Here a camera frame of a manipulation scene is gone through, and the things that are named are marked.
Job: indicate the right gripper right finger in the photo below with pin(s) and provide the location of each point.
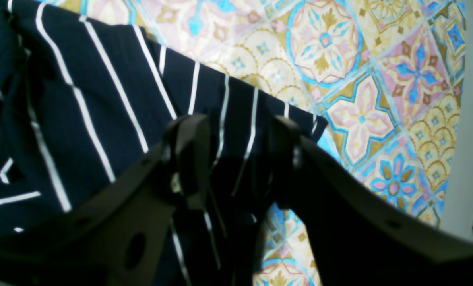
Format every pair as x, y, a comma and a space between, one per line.
356, 237

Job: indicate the patterned tile tablecloth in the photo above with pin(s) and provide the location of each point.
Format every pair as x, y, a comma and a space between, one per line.
386, 74

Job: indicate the navy white striped T-shirt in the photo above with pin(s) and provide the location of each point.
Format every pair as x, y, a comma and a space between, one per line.
81, 101

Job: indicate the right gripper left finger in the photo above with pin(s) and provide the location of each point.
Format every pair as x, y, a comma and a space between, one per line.
116, 238

